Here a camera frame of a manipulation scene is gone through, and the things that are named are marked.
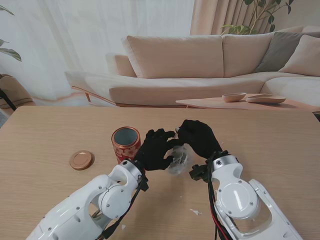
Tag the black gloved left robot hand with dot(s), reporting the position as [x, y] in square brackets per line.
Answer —
[155, 152]

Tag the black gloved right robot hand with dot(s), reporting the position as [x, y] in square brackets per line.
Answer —
[202, 140]

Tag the clear plastic tea bag pouch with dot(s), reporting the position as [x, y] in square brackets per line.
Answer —
[180, 161]

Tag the red floral tea tin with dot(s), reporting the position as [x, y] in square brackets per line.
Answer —
[125, 151]

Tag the copper round tin lid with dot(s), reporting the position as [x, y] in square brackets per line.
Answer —
[81, 160]

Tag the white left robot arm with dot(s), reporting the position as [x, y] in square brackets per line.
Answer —
[75, 215]

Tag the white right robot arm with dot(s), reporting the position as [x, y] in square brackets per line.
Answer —
[237, 200]

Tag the light wooden coffee table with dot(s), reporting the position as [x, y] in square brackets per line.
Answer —
[207, 103]

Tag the round wooden bowl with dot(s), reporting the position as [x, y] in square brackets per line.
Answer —
[233, 97]

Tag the beige corner sofa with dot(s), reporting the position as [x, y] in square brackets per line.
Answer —
[180, 72]

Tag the large white paper scrap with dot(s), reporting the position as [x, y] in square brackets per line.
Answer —
[195, 212]

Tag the oblong wooden tray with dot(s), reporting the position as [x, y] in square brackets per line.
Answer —
[265, 99]

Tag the small white paper scrap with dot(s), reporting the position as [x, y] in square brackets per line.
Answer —
[123, 227]

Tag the grey sofa cushion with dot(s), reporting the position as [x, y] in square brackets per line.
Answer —
[277, 52]

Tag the beige pleated curtain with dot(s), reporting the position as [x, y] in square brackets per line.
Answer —
[215, 17]

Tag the beige sofa cushion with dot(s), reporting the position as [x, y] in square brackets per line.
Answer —
[303, 58]

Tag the tall green leafy plant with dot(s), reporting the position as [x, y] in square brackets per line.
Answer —
[257, 15]

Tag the sheer white curtain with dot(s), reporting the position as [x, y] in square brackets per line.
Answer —
[75, 37]

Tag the tan woven basket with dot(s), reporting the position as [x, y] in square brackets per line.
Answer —
[13, 90]

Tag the black stand leg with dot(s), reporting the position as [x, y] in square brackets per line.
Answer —
[7, 100]

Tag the green plant with long leaves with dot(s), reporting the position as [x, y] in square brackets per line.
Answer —
[11, 53]

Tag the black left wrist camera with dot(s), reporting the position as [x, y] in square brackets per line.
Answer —
[145, 183]

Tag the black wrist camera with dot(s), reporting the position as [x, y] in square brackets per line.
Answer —
[198, 173]
[145, 183]

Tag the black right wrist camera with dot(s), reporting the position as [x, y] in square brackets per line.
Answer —
[198, 173]

